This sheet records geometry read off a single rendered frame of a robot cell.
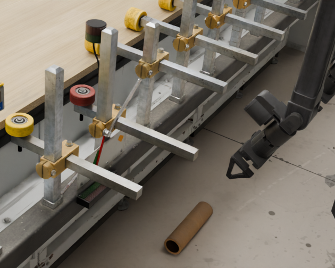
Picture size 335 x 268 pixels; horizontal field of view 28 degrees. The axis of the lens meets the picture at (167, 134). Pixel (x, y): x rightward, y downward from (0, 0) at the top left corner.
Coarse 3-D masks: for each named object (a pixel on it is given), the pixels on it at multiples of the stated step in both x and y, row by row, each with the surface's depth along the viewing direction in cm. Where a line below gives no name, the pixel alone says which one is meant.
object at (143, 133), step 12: (84, 108) 210; (96, 108) 210; (120, 120) 206; (132, 132) 204; (144, 132) 202; (156, 132) 203; (156, 144) 202; (168, 144) 199; (180, 144) 199; (192, 156) 196
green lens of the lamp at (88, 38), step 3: (87, 33) 189; (87, 36) 189; (90, 36) 188; (93, 36) 188; (96, 36) 188; (99, 36) 188; (87, 39) 190; (90, 39) 189; (93, 39) 189; (96, 39) 189; (99, 39) 189; (90, 42) 189; (93, 42) 189; (96, 42) 189; (99, 42) 189
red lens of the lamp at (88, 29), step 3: (87, 24) 188; (87, 27) 188; (90, 27) 187; (93, 27) 187; (102, 27) 187; (105, 27) 188; (87, 30) 188; (90, 30) 187; (93, 30) 187; (96, 30) 187; (99, 30) 187; (90, 33) 188; (93, 33) 188; (96, 33) 188; (99, 33) 188
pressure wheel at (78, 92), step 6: (72, 90) 208; (78, 90) 209; (84, 90) 209; (90, 90) 210; (72, 96) 207; (78, 96) 206; (84, 96) 206; (90, 96) 207; (72, 102) 208; (78, 102) 207; (84, 102) 207; (90, 102) 208
